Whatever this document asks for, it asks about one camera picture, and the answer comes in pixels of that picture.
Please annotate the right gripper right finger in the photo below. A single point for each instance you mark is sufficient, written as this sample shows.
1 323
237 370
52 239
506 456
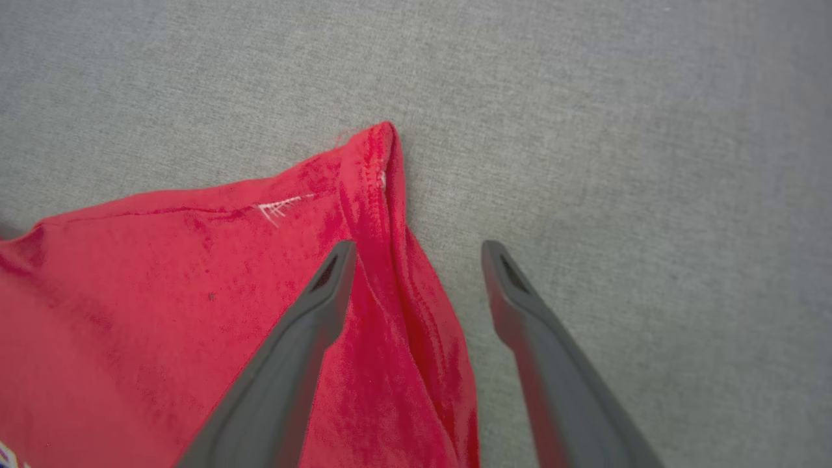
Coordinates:
559 383

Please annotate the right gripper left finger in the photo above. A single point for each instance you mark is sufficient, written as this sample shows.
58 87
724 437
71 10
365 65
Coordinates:
286 377

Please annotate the red garment with white stripes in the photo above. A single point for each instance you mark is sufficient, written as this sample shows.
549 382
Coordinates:
162 312

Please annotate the grey fabric sofa cushion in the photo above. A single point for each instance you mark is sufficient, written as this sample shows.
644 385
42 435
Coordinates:
617 130

